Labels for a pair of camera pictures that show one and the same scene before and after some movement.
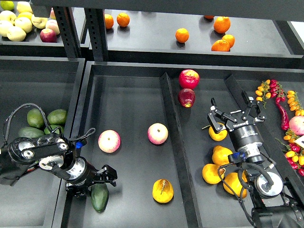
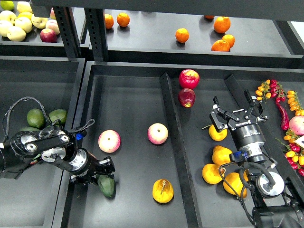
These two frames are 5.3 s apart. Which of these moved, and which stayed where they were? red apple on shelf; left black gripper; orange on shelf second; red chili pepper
Moved: left black gripper
Stayed: red apple on shelf; orange on shelf second; red chili pepper
